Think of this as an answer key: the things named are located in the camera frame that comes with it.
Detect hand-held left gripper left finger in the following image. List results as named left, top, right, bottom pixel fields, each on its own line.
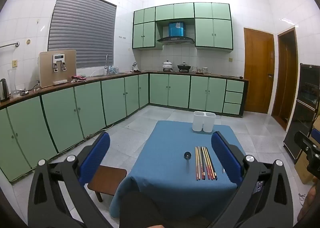
left=27, top=131, right=111, bottom=228

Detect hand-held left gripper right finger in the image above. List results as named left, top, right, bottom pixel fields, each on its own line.
left=211, top=131, right=294, bottom=228

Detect bunch of patterned chopsticks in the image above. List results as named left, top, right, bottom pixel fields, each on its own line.
left=195, top=146, right=218, bottom=181

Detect black spoon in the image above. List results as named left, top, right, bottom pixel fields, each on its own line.
left=184, top=151, right=192, bottom=174

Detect white double utensil holder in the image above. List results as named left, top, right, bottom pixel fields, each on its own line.
left=192, top=111, right=217, bottom=133

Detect person's right hand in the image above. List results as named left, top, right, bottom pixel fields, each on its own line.
left=307, top=185, right=320, bottom=208

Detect brown cardboard box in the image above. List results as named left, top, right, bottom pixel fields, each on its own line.
left=294, top=115, right=320, bottom=185

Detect brown wooden stool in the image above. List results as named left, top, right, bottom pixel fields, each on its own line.
left=87, top=165, right=127, bottom=203

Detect black glass-front cabinet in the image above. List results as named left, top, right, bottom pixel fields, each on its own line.
left=283, top=63, right=320, bottom=161

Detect green base cabinets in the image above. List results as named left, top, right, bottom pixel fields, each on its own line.
left=0, top=70, right=249, bottom=183

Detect blue tablecloth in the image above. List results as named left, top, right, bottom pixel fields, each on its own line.
left=109, top=120, right=247, bottom=221

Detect closed wooden door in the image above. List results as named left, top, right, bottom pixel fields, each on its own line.
left=243, top=27, right=276, bottom=114

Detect black lidded pot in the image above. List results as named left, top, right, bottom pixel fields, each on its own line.
left=177, top=62, right=192, bottom=73

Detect beige water dispenser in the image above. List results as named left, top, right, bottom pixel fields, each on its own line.
left=38, top=50, right=77, bottom=89

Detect clear glass vase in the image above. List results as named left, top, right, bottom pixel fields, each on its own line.
left=8, top=68, right=19, bottom=98

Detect steel electric kettle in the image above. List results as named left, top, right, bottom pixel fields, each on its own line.
left=0, top=78, right=11, bottom=102

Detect grey window blind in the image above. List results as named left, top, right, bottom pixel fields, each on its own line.
left=47, top=0, right=117, bottom=69

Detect black range hood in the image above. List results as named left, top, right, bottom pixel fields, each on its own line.
left=157, top=21, right=195, bottom=45

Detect wooden door frame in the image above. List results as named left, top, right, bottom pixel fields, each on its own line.
left=271, top=28, right=299, bottom=132

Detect green wall cabinets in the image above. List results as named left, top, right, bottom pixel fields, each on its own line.
left=132, top=3, right=234, bottom=54

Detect metal wall rail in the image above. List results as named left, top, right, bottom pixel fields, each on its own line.
left=0, top=41, right=20, bottom=49

